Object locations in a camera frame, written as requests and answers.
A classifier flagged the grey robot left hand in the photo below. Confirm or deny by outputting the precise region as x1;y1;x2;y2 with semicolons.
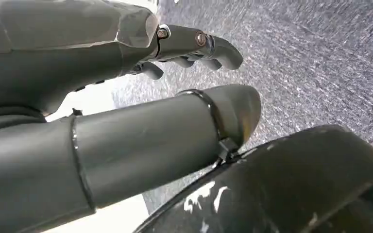
0;0;262;233

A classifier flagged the black robot foot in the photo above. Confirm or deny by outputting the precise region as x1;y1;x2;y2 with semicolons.
134;124;373;233

